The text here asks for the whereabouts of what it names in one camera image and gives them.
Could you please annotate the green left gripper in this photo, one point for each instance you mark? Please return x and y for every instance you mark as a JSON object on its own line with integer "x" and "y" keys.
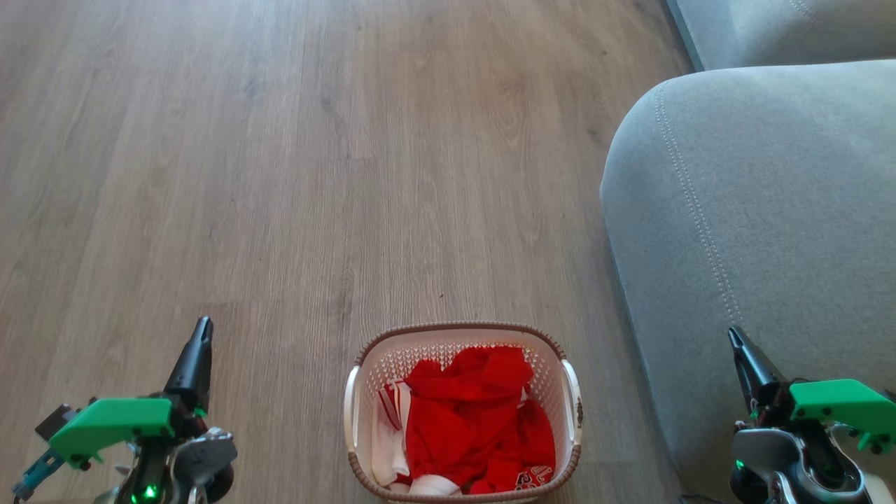
{"x": 112, "y": 421}

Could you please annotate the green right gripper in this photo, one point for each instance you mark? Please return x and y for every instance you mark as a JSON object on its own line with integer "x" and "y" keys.
{"x": 847, "y": 404}

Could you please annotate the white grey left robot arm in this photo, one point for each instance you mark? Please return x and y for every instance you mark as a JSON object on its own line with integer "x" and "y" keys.
{"x": 199, "y": 462}

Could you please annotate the white brown-rimmed laundry basket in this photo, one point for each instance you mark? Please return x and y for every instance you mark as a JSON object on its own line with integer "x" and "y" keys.
{"x": 395, "y": 360}

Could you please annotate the white red-striped garment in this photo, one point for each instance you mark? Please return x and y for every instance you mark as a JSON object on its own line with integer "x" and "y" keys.
{"x": 386, "y": 441}

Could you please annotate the red garment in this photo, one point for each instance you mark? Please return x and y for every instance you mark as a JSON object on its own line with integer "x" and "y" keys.
{"x": 469, "y": 420}

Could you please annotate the grey fabric sofa seat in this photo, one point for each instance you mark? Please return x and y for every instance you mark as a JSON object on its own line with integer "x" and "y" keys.
{"x": 770, "y": 28}

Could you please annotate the dark left wrist camera box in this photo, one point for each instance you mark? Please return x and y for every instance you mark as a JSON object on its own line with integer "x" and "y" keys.
{"x": 57, "y": 421}

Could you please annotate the teal left camera connector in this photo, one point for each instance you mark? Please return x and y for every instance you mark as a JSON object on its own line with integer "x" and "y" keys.
{"x": 33, "y": 477}

